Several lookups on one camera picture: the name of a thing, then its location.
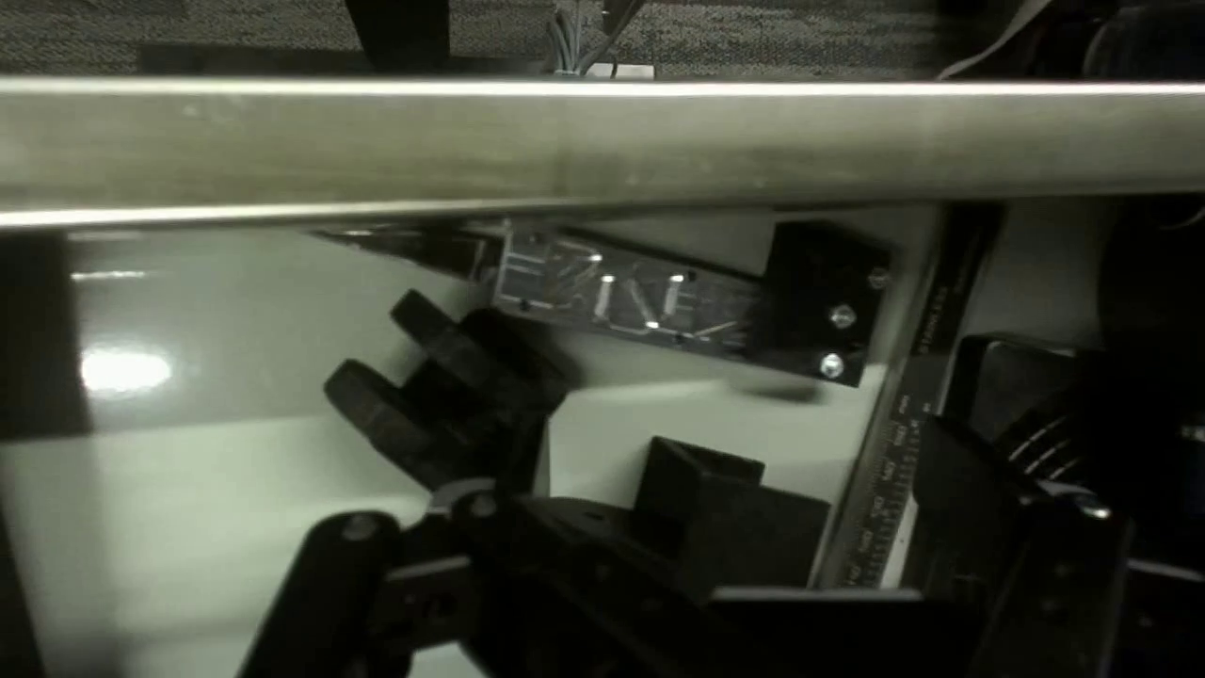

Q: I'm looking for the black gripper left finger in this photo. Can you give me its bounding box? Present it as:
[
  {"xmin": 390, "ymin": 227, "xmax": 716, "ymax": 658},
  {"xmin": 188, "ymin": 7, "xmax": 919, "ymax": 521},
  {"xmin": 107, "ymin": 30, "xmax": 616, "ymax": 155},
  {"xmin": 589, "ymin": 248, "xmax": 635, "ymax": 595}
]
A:
[{"xmin": 239, "ymin": 479, "xmax": 726, "ymax": 678}]

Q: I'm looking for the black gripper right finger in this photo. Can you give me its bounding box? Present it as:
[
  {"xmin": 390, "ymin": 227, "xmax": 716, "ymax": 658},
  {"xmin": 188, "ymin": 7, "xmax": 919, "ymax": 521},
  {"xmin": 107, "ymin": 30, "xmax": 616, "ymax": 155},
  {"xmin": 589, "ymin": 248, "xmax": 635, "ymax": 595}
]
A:
[{"xmin": 919, "ymin": 418, "xmax": 1135, "ymax": 678}]

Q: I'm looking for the black bracket part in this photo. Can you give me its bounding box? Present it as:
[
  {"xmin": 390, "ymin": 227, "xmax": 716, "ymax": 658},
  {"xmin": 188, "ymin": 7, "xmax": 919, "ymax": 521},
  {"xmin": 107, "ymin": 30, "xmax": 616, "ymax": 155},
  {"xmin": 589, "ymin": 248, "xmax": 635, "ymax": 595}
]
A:
[{"xmin": 634, "ymin": 434, "xmax": 837, "ymax": 595}]

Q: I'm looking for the black steel cabinet drawer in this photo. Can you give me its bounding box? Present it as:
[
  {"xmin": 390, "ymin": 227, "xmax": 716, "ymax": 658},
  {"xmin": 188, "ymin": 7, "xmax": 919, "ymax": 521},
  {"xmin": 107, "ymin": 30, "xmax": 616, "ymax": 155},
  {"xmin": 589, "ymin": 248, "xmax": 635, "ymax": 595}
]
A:
[{"xmin": 0, "ymin": 71, "xmax": 1205, "ymax": 678}]

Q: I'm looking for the black steel ruler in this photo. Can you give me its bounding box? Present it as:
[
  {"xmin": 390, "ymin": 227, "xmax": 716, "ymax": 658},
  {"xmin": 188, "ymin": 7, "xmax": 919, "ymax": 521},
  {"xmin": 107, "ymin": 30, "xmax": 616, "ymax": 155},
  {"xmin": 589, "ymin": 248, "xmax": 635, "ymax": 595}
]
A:
[{"xmin": 807, "ymin": 202, "xmax": 1010, "ymax": 595}]

